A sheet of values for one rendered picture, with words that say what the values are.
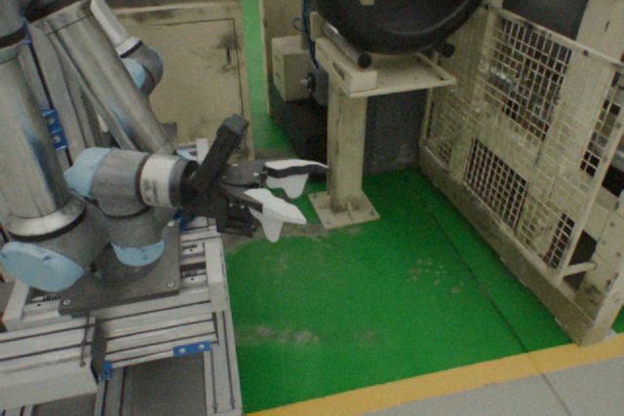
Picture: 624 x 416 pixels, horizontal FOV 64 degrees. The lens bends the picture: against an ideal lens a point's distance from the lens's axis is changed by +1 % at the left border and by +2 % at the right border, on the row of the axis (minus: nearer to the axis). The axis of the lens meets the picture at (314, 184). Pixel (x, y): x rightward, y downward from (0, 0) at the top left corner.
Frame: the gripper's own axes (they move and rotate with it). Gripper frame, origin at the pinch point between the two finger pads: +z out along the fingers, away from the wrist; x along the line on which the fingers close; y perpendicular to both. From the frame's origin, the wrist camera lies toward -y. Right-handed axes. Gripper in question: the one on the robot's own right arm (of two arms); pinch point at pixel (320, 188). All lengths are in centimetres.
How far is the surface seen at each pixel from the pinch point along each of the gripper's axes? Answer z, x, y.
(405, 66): 6, -114, 10
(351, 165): -12, -136, 60
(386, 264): 8, -112, 92
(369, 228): -2, -133, 89
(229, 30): -67, -139, 8
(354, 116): -12, -133, 37
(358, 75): -7, -89, 8
